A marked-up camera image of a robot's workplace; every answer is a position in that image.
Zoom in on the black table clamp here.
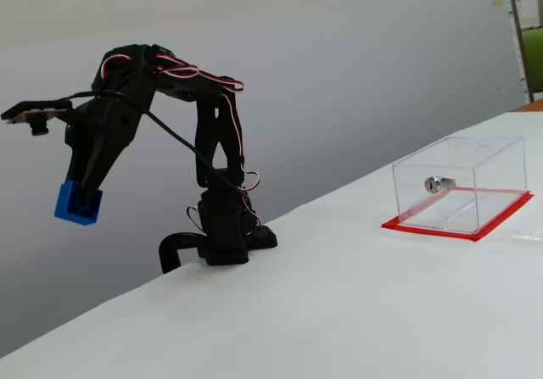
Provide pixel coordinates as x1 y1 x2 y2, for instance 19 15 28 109
158 231 209 275

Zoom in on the red tape frame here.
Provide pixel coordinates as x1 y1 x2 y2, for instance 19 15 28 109
380 187 534 243

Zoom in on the short red white servo wire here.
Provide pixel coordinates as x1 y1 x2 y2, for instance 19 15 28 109
185 205 205 232

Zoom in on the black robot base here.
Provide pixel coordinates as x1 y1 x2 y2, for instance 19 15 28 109
197 192 279 268

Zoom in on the black wrist camera board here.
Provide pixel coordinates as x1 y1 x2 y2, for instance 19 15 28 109
0 100 74 137

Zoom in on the white box on shelf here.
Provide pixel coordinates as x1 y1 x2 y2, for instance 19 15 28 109
514 0 543 31

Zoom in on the brown wooden table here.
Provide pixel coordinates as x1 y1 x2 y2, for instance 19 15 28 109
511 98 543 113

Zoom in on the green panel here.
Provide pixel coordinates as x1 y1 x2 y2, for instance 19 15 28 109
520 26 543 99

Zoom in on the black camera cable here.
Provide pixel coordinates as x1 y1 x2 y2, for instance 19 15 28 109
63 90 264 227

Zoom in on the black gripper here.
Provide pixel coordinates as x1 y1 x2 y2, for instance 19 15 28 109
64 97 143 209

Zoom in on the transparent plastic box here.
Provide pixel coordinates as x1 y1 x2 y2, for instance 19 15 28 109
391 136 529 235

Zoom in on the blue lego brick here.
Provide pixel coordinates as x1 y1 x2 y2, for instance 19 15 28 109
53 181 104 226

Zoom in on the silver cam lock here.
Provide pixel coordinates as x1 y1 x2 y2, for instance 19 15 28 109
423 176 457 193

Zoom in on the long red white servo wire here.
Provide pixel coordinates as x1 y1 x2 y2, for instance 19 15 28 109
101 52 262 223

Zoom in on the grey metal shelf upright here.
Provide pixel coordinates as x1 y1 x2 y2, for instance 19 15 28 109
506 0 536 105

